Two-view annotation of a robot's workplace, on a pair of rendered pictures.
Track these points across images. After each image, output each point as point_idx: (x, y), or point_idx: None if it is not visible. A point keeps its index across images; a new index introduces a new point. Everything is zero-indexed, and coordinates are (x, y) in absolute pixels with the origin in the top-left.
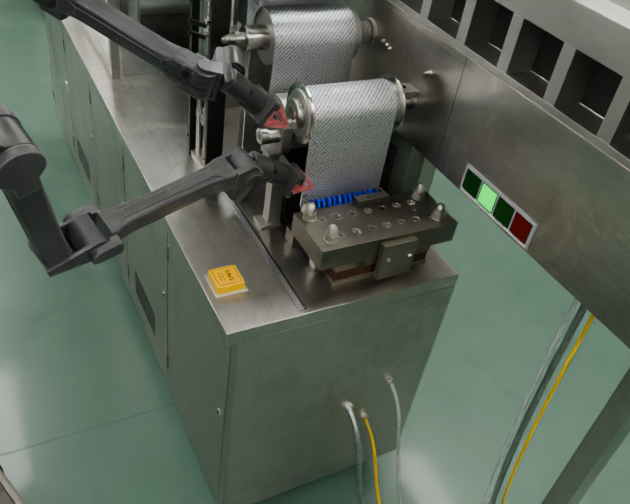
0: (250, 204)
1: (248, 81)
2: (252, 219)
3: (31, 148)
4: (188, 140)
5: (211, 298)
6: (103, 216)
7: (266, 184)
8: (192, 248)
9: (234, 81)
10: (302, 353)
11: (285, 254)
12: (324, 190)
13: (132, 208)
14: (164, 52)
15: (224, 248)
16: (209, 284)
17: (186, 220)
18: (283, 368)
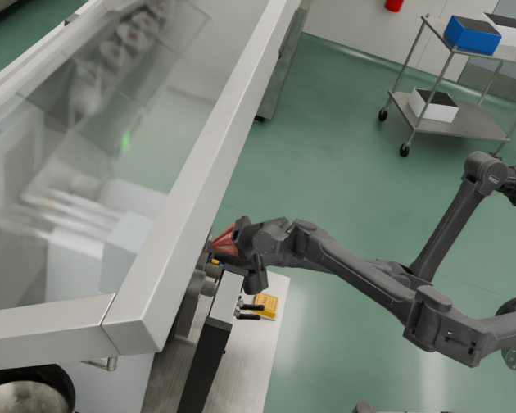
0: (180, 362)
1: (267, 220)
2: (195, 346)
3: (475, 152)
4: None
5: (282, 303)
6: (387, 265)
7: (195, 313)
8: (266, 348)
9: (286, 218)
10: None
11: (201, 301)
12: None
13: (368, 260)
14: (339, 244)
15: (242, 333)
16: (277, 311)
17: (251, 378)
18: None
